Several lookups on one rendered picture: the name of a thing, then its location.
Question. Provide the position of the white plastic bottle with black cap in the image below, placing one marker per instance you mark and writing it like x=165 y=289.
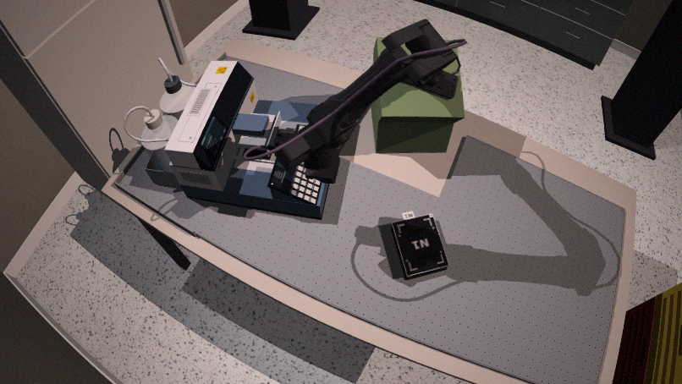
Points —
x=175 y=98

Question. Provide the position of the white flexible hose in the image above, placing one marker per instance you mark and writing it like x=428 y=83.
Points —
x=170 y=74

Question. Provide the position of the white curved hose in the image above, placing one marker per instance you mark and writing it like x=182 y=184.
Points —
x=133 y=137

